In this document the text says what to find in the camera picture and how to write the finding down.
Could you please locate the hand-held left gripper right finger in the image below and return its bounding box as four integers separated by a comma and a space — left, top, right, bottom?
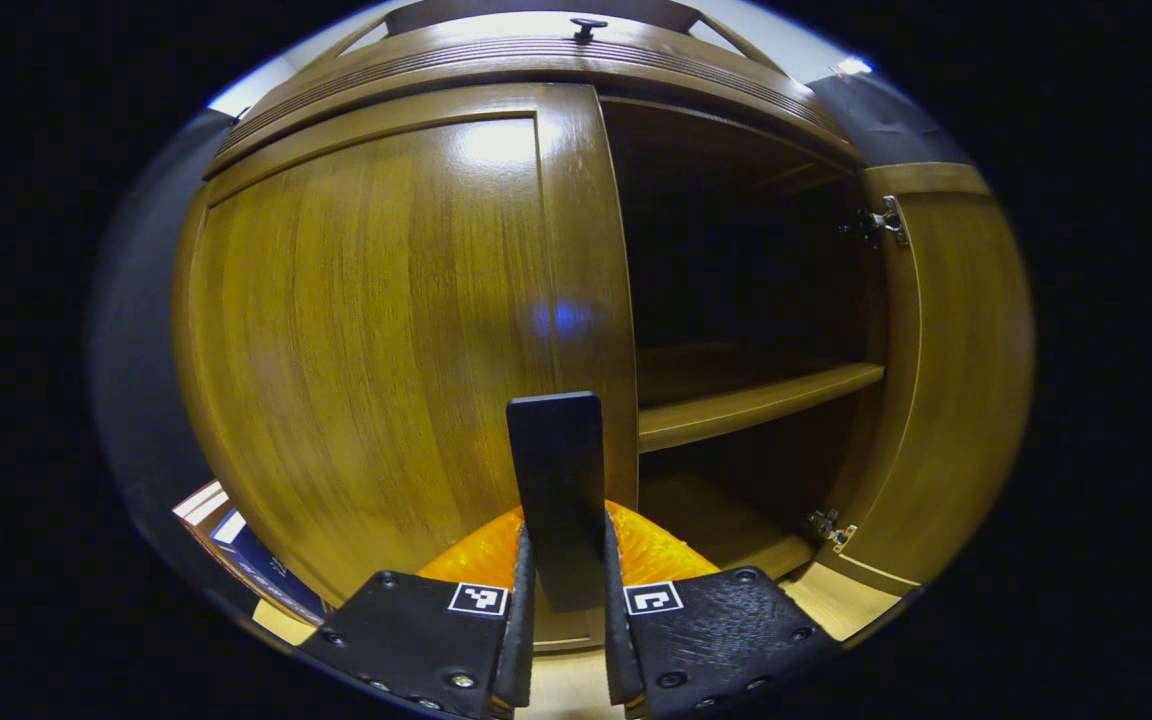
600, 499, 838, 720

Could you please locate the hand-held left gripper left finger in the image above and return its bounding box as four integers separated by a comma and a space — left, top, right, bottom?
298, 503, 537, 720

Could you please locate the wooden double-door shoe cabinet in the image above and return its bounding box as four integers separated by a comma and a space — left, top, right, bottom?
172, 0, 1038, 657

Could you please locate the black door handle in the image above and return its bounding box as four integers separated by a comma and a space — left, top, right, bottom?
506, 391, 606, 614

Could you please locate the wooden cabinet door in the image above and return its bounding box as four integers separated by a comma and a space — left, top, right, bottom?
815, 162, 1038, 599
172, 82, 641, 652

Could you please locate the metal door hinge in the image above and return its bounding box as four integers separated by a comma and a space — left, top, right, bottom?
805, 507, 858, 554
840, 194, 910, 250

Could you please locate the wooden cabinet shelf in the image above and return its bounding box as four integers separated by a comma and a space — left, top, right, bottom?
635, 344, 886, 454

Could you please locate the wooden cabinet drawer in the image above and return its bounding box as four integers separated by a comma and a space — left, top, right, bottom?
203, 14, 863, 182

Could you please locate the blue book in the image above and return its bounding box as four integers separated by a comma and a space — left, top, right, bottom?
210, 507, 333, 627

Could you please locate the brown-covered book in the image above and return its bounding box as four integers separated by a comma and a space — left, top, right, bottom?
172, 479, 268, 602

